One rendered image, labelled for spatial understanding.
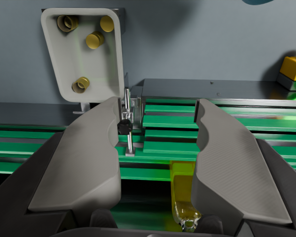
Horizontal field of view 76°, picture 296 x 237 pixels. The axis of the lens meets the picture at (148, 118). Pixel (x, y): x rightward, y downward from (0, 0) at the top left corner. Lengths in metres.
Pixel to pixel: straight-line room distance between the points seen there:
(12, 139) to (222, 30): 0.62
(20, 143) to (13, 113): 0.14
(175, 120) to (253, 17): 0.33
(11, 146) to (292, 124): 0.64
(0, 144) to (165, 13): 0.53
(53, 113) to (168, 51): 0.39
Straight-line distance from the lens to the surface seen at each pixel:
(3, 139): 0.63
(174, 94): 0.47
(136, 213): 0.56
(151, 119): 0.41
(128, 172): 0.52
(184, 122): 0.41
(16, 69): 0.72
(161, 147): 0.45
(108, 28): 0.50
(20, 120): 0.65
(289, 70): 0.62
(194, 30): 0.55
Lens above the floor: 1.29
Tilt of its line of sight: 57 degrees down
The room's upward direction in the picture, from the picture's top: 174 degrees counter-clockwise
